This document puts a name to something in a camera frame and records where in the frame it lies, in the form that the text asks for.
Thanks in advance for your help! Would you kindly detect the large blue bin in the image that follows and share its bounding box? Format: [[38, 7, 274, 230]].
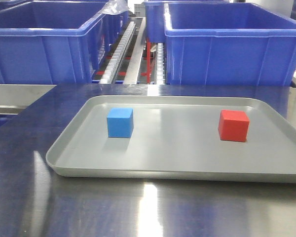
[[164, 2, 296, 86], [0, 1, 107, 84]]

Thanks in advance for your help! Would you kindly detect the large blue bin left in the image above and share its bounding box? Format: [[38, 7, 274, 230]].
[[0, 1, 107, 84]]

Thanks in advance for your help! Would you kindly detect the white roller conveyor track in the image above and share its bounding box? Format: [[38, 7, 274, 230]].
[[99, 21, 136, 84]]

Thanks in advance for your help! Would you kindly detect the clear plastic sheet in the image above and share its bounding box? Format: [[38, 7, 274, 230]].
[[100, 0, 130, 15]]

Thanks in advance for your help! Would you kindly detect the red foam cube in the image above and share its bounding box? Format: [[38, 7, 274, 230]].
[[218, 110, 250, 142]]

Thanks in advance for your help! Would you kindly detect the grey metal tray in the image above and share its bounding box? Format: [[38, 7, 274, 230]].
[[46, 95, 296, 183]]

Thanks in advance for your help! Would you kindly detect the blue foam cube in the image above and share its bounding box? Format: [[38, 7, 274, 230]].
[[107, 108, 134, 138]]

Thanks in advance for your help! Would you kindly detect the white roller track right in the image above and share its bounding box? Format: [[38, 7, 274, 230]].
[[155, 43, 166, 84]]

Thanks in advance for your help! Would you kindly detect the large blue bin right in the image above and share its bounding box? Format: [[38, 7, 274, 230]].
[[164, 2, 296, 86]]

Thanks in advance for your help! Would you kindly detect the steel shelf front rail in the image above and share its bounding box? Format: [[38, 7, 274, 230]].
[[0, 84, 55, 115]]

